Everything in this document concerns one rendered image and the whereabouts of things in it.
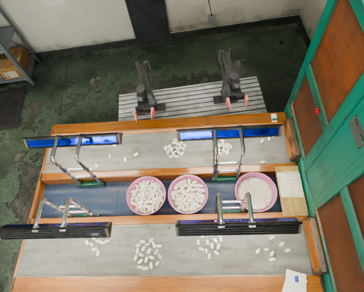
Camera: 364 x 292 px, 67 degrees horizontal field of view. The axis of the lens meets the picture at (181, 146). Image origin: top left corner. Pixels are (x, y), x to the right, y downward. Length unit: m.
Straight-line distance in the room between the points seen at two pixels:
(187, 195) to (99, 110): 1.83
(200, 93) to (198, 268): 1.35
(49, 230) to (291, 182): 1.45
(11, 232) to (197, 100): 1.56
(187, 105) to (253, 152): 0.68
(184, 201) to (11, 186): 2.05
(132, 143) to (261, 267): 1.20
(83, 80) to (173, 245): 2.55
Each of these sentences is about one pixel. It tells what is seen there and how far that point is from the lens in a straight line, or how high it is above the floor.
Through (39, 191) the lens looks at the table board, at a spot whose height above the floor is 0.72.
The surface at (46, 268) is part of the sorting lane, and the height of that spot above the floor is 0.74.
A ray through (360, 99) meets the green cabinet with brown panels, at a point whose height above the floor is 1.57.
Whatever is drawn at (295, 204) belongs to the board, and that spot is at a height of 0.78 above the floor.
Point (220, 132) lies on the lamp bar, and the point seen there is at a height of 1.09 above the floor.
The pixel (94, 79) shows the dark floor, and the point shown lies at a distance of 3.68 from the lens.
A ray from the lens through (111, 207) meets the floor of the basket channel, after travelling 2.02.
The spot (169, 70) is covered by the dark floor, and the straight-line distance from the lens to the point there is 3.49.
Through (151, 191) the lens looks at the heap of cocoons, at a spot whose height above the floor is 0.74.
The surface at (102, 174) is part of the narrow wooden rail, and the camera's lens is 2.03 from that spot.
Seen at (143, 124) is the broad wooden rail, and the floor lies 0.76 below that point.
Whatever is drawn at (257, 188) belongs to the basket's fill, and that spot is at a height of 0.74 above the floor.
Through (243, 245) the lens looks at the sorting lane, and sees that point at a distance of 1.79.
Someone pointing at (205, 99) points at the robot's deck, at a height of 0.67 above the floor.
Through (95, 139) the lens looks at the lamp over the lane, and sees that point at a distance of 1.78.
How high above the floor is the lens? 2.50
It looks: 61 degrees down
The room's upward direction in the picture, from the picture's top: 12 degrees counter-clockwise
